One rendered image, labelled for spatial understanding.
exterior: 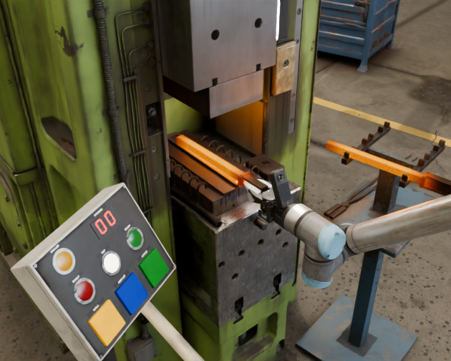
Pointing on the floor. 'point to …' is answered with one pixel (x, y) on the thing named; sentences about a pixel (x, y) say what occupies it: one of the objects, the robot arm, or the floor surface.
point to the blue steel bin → (357, 27)
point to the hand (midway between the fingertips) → (248, 180)
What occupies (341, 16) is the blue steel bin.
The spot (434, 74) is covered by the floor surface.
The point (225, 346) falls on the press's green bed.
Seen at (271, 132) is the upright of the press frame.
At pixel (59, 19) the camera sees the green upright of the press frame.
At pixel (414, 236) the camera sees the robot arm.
